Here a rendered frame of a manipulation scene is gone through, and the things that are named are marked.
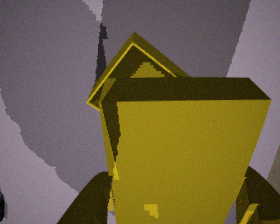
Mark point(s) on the black usb flash drive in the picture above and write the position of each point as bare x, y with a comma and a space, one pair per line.
2, 208

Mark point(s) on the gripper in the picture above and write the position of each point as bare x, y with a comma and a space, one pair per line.
257, 202

